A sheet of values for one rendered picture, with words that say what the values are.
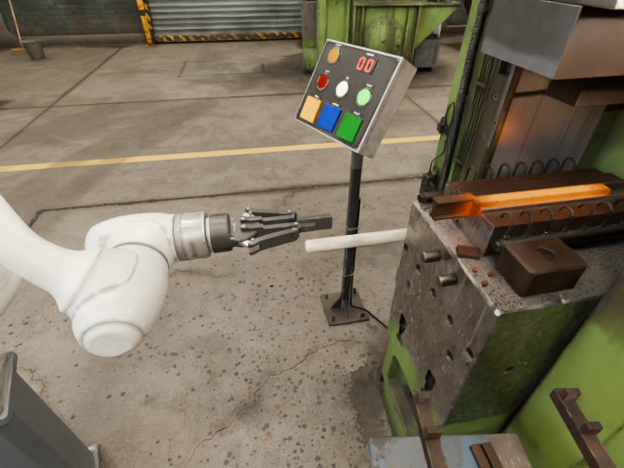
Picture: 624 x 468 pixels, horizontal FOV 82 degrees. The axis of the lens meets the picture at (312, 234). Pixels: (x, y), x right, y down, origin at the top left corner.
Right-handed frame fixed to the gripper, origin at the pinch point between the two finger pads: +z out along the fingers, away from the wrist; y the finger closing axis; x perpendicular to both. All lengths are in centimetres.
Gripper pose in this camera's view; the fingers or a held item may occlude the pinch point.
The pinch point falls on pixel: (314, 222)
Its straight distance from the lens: 71.4
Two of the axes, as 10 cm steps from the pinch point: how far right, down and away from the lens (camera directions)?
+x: 0.0, -7.9, -6.2
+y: 1.8, 6.1, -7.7
